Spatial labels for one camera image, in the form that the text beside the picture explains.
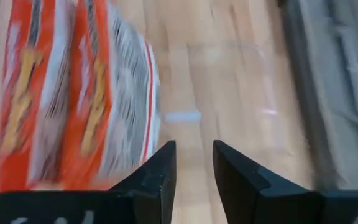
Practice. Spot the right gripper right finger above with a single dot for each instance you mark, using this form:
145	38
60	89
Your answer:
247	196

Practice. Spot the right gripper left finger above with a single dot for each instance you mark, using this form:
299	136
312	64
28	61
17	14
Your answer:
148	193

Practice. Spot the red white packet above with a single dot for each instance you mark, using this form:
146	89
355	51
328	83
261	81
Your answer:
82	93

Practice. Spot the clear plastic bin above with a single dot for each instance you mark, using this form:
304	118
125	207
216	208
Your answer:
182	116

